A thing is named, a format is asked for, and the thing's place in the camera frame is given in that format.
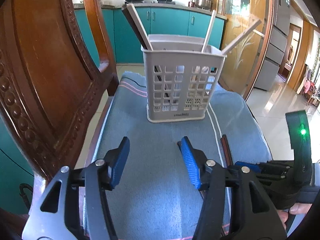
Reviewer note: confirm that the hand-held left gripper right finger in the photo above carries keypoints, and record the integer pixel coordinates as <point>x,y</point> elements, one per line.
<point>190,165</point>

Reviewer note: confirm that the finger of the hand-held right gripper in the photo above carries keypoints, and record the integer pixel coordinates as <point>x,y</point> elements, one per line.
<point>275,170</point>
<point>250,165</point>

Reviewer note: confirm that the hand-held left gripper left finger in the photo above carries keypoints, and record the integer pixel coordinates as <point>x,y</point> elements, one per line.
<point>120,165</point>

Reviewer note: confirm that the dark brown chopstick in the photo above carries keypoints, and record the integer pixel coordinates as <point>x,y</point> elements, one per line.
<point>226,150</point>
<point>135,29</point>

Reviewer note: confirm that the white plastic utensil basket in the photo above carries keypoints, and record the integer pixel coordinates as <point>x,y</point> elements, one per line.
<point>175,57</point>

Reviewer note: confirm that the light wooden chopstick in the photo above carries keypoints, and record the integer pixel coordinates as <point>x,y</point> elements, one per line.
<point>241,38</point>

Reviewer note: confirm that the person's right hand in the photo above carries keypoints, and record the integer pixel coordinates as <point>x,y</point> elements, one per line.
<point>297,209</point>

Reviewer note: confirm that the blue striped cloth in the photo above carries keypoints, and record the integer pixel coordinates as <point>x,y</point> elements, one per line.
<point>155,140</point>

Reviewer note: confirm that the distant wooden furniture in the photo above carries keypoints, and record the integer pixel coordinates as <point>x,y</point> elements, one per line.
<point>311,87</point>

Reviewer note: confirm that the wood framed glass sliding door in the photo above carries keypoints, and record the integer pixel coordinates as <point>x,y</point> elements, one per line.
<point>240,62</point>

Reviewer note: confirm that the brown wooden doorway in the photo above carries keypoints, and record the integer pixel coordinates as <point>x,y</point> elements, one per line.
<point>291,50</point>

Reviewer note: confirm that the grey refrigerator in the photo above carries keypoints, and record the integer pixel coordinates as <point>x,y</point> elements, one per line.
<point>275,42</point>

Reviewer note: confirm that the carved brown wooden chair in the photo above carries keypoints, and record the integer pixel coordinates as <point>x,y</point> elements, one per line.
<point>45,67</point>

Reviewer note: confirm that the kitchen countertop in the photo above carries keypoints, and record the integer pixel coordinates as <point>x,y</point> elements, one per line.
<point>180,7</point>

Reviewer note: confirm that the red bottle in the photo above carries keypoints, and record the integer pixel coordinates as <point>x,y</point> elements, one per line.
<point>191,3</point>

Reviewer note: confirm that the gas stove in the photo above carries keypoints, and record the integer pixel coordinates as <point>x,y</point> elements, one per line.
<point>150,3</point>

